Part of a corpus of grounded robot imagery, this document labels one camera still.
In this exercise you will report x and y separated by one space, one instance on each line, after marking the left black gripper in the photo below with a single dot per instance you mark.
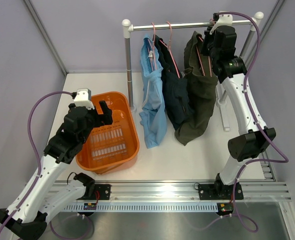
105 119

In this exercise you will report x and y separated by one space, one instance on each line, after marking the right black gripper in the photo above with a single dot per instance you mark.
207 37

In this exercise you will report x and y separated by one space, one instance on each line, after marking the aluminium rail frame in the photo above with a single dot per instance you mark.
176 181

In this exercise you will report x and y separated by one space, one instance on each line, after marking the pink hanger of blue shorts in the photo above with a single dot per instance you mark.
152 51

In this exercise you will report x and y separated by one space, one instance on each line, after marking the light blue shorts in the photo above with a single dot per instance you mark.
153 113

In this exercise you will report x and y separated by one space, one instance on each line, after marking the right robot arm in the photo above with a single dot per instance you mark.
254 135

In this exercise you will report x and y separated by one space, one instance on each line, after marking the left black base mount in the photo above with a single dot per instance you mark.
102 191

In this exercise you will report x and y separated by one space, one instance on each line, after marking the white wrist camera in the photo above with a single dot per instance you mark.
222 18
82 98

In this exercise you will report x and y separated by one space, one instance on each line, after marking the dark navy shorts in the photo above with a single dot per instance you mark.
174 86

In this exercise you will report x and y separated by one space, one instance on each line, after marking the olive green shorts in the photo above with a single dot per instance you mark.
202 96

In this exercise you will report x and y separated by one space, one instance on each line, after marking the white metal clothes rack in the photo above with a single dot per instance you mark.
130 62

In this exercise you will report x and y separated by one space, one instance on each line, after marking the pink hanger of green shorts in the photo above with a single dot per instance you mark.
204 61

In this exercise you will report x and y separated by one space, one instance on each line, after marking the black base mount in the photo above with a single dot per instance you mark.
102 191
213 191

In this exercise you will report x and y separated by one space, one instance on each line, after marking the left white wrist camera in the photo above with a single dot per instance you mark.
82 98

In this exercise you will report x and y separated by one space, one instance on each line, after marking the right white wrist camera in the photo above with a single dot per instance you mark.
222 18

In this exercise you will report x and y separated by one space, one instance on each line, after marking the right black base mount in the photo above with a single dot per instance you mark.
213 191

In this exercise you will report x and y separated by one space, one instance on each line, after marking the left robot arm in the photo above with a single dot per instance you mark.
28 216

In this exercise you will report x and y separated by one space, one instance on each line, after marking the orange plastic laundry basket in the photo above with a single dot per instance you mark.
114 147

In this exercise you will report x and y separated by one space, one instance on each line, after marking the slotted grey cable duct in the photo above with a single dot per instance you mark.
150 207

